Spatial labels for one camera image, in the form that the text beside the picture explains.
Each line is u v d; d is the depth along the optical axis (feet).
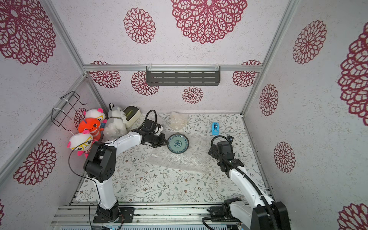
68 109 2.60
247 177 1.66
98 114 3.11
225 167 1.95
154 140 2.68
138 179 2.82
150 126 2.56
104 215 2.21
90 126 2.93
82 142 2.64
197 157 3.12
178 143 3.11
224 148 2.09
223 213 2.44
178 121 3.60
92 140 2.82
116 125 3.27
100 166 1.67
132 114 3.69
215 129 3.50
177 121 3.61
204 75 3.10
